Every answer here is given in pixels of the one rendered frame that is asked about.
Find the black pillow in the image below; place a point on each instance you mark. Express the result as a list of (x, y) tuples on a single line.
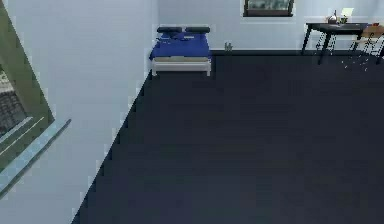
[(169, 29), (197, 29)]

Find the black table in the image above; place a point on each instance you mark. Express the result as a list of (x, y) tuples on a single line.
[(336, 28)]

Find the blue bed white frame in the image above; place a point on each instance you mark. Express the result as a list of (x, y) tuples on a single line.
[(181, 50)]

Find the small grey floor object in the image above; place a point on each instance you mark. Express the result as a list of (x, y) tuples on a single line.
[(228, 46)]

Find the brown wooden chair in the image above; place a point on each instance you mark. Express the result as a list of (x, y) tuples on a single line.
[(371, 35)]

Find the green framed window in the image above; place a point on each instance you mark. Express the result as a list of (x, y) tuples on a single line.
[(16, 100)]

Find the dark framed window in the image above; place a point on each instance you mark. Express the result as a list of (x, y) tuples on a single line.
[(268, 7)]

